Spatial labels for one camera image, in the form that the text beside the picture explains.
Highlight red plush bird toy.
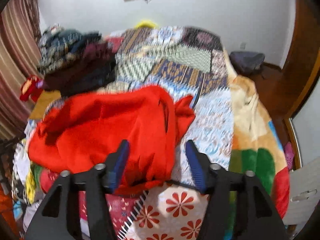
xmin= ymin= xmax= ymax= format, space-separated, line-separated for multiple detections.
xmin=20 ymin=75 xmax=44 ymax=103

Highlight navy patterned folded garment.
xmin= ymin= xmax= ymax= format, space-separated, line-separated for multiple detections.
xmin=37 ymin=29 xmax=102 ymax=75

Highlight yellow plush item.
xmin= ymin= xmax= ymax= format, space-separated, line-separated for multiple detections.
xmin=135 ymin=20 xmax=158 ymax=29

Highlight maroon folded garment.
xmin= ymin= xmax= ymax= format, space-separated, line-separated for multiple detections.
xmin=43 ymin=42 xmax=116 ymax=97

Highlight patchwork patterned bedspread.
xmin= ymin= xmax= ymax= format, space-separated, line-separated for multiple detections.
xmin=24 ymin=25 xmax=234 ymax=188

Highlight beige plush blanket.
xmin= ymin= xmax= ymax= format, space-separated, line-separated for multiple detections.
xmin=223 ymin=51 xmax=290 ymax=217

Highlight red flower patterned quilt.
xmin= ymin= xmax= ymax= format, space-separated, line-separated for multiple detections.
xmin=39 ymin=168 xmax=211 ymax=240

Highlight brown wooden door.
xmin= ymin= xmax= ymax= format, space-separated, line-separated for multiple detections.
xmin=260 ymin=0 xmax=320 ymax=156

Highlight red zip jacket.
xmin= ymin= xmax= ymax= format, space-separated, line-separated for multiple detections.
xmin=28 ymin=86 xmax=195 ymax=194

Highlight striped pink curtain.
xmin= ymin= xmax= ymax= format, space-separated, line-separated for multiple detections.
xmin=1 ymin=0 xmax=41 ymax=139

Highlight grey blue backpack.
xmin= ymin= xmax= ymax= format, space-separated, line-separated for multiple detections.
xmin=229 ymin=51 xmax=265 ymax=75

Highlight white wall socket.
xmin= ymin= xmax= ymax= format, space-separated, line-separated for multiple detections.
xmin=240 ymin=42 xmax=246 ymax=50

